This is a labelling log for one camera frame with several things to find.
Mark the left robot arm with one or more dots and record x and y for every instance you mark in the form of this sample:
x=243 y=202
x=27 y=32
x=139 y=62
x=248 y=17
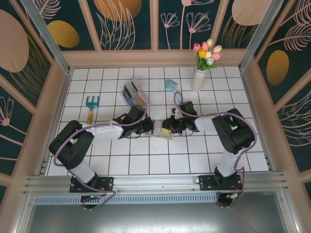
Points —
x=102 y=132

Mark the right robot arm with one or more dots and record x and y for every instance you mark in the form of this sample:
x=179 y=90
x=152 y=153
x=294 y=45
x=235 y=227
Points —
x=233 y=136

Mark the gold card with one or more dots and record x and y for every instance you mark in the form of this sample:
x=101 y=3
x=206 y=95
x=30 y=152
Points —
x=139 y=98

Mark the blue card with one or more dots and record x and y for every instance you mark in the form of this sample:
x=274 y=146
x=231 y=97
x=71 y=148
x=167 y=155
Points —
x=126 y=95

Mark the clear acrylic card organizer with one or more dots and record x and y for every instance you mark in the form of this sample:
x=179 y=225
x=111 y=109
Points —
x=136 y=93

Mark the white card black stripe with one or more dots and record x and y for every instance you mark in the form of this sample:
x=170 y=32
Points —
x=136 y=83

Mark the light blue toy shovel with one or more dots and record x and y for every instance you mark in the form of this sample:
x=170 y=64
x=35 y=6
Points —
x=170 y=84

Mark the white ribbed vase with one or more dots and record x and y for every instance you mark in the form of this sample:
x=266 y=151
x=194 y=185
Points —
x=198 y=81

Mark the artificial tulip bouquet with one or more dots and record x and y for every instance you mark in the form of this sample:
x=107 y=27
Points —
x=206 y=54

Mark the small black circuit board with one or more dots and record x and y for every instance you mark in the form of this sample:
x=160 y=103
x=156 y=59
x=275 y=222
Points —
x=92 y=197

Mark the grey metal sheet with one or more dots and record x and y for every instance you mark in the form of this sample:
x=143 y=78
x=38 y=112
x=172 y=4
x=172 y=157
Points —
x=155 y=218

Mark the small green circuit board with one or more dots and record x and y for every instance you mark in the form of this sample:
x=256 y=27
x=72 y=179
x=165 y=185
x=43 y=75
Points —
x=234 y=197

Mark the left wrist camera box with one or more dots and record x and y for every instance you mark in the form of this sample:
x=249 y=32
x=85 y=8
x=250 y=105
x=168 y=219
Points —
x=136 y=112

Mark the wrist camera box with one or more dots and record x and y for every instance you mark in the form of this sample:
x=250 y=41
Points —
x=189 y=108
x=136 y=112

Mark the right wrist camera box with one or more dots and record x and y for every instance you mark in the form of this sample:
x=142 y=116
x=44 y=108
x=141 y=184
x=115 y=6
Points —
x=189 y=108

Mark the aluminium front rail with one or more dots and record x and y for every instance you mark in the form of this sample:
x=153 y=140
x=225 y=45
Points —
x=155 y=180

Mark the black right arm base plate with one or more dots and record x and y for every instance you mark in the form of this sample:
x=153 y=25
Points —
x=206 y=182

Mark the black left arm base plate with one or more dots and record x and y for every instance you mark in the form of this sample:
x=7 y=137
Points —
x=107 y=183

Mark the aluminium side rail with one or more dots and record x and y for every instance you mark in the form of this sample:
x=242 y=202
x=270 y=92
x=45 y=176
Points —
x=62 y=97
x=250 y=97

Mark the wall panel flower outlines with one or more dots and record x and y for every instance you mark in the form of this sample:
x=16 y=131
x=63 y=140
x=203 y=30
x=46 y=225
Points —
x=189 y=24

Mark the wall panel pink fern outlines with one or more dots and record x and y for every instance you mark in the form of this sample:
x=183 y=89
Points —
x=296 y=126

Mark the aluminium corner post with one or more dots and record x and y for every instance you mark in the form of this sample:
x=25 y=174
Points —
x=48 y=41
x=260 y=34

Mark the wall panel gold oval fern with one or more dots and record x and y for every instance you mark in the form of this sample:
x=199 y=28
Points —
x=286 y=60

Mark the wall panel single flower outline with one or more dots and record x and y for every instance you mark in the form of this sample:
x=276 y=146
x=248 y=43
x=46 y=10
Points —
x=12 y=121

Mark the wall panel pink oval grasses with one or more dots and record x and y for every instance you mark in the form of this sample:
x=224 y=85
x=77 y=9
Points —
x=243 y=14

